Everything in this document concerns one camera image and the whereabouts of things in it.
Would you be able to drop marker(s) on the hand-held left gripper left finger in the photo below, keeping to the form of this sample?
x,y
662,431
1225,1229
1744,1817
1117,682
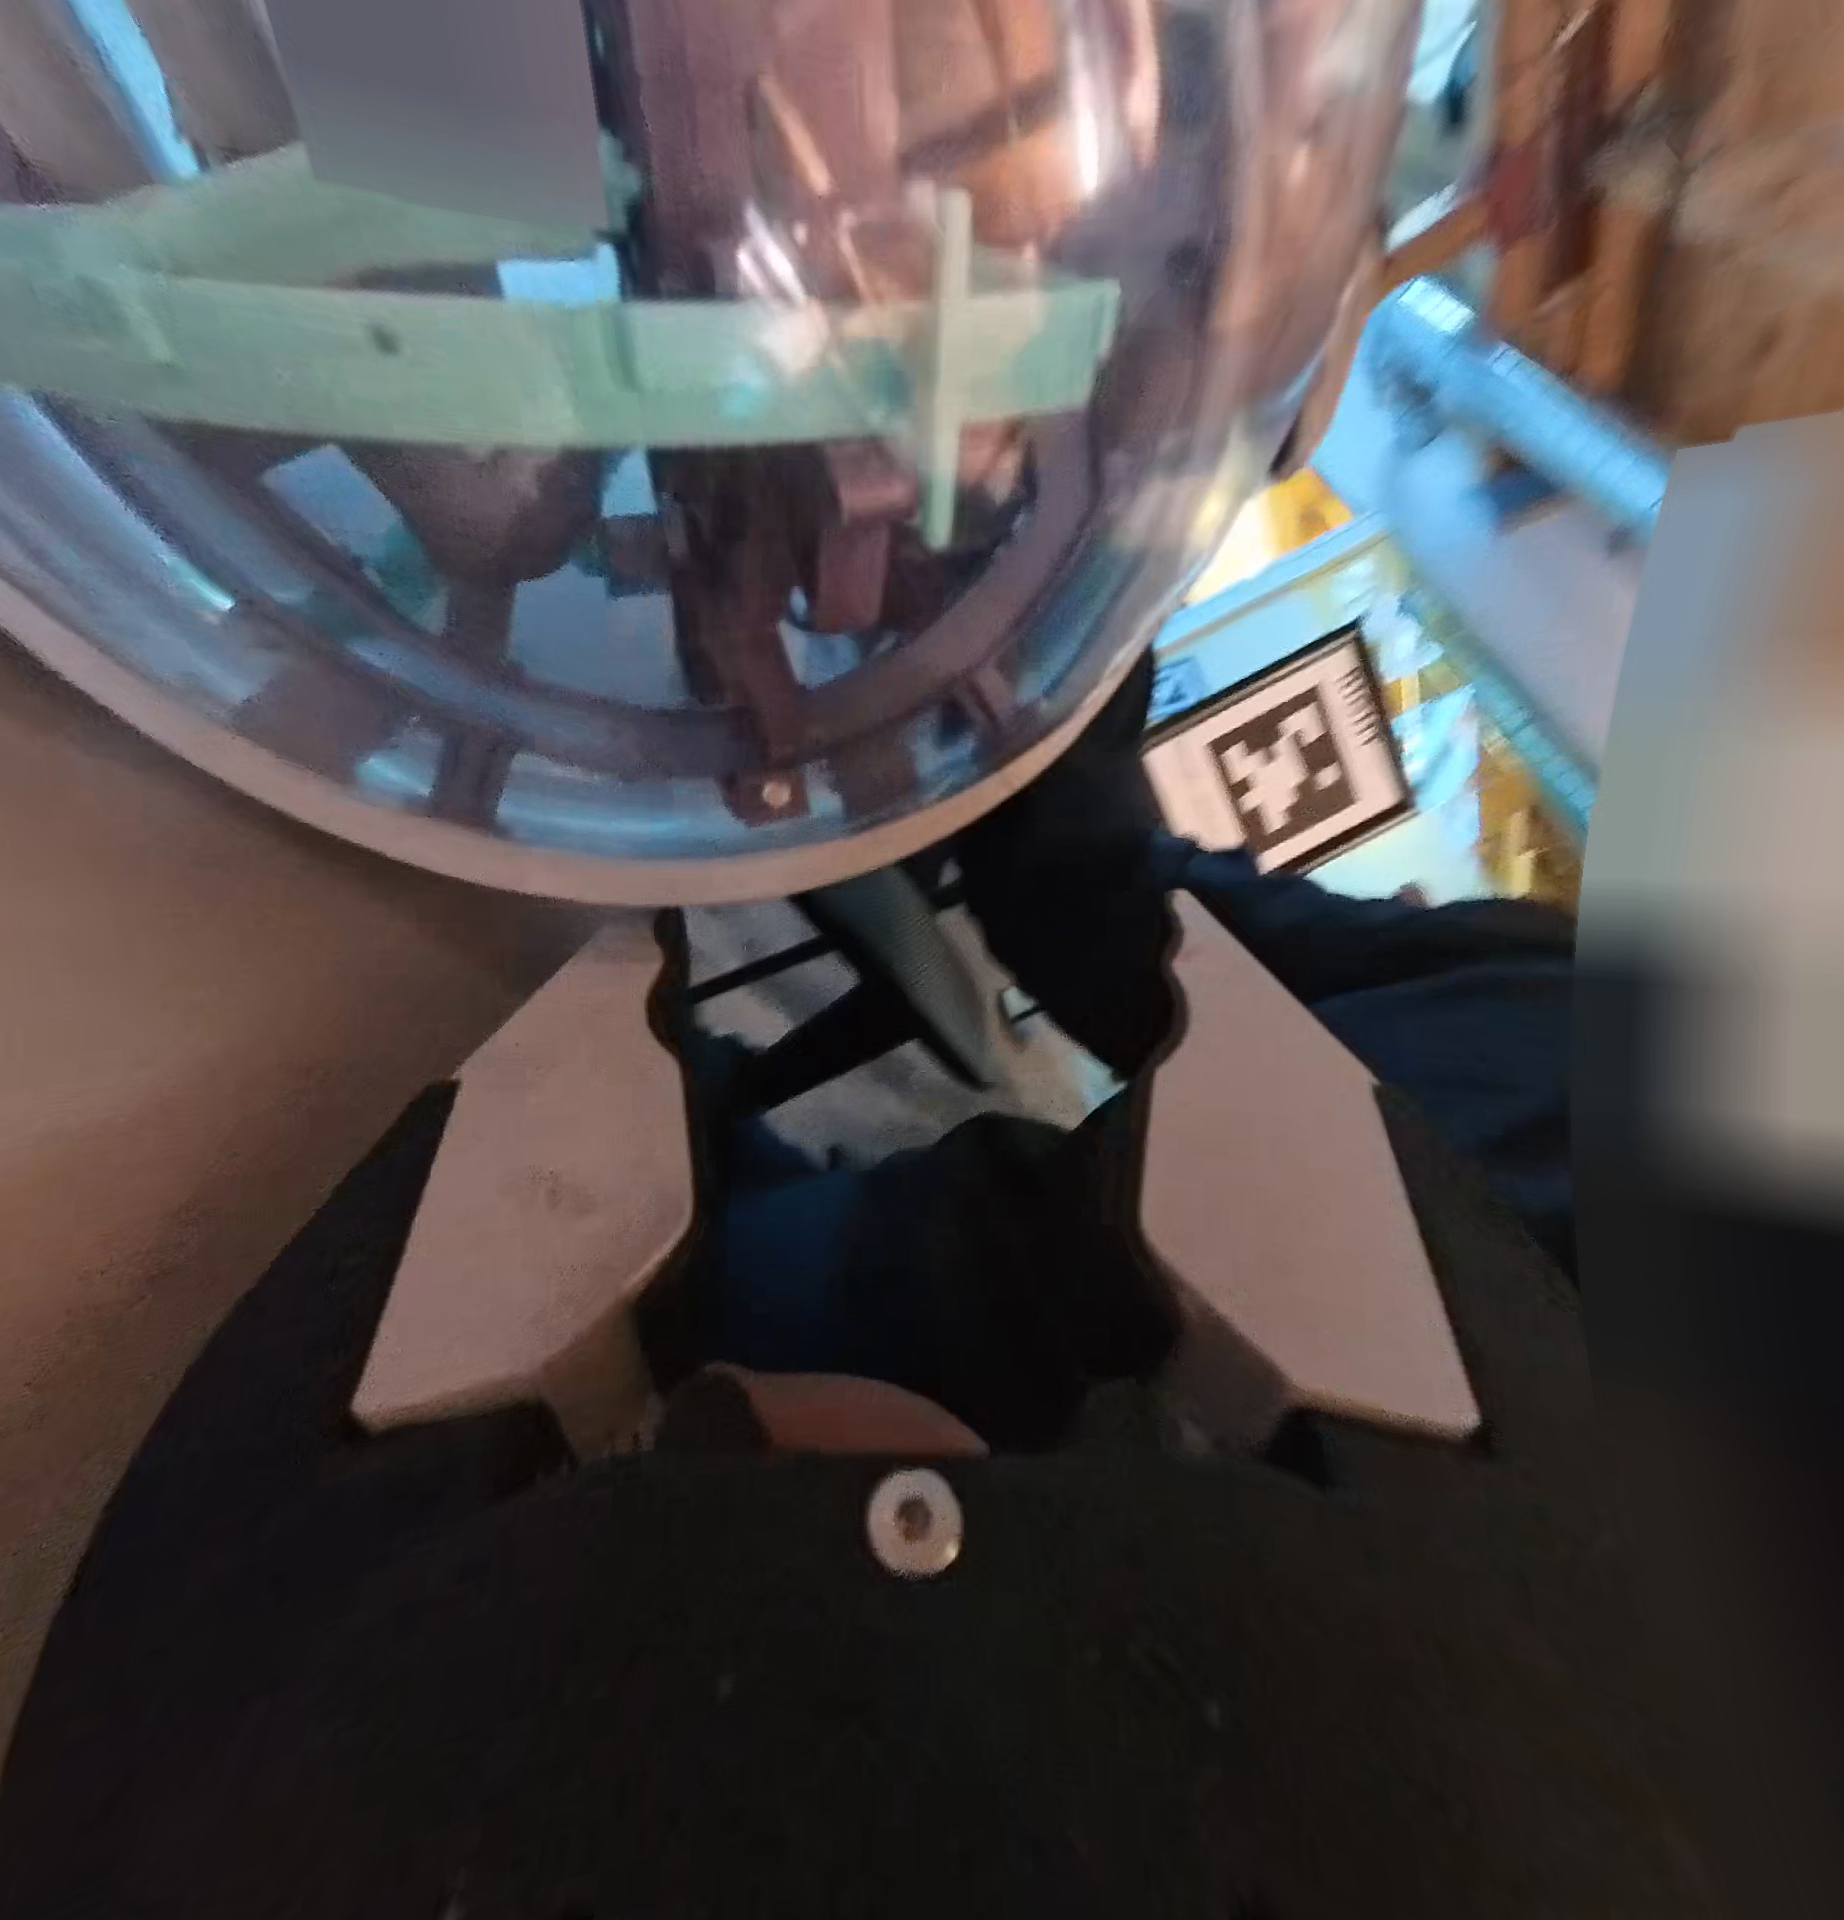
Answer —
x,y
525,1201

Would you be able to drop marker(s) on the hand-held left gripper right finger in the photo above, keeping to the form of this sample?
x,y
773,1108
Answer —
x,y
1281,1201

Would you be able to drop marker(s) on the clear maze ball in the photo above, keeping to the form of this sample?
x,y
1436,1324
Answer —
x,y
562,375

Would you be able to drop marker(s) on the white printed tag sign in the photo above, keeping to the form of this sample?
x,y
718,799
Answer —
x,y
1200,801

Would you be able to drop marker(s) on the person's dark clothed body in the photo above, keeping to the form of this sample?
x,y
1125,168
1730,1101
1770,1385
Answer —
x,y
892,1276

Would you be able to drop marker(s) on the light blue ribbed object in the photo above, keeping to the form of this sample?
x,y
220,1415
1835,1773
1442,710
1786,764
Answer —
x,y
1521,397

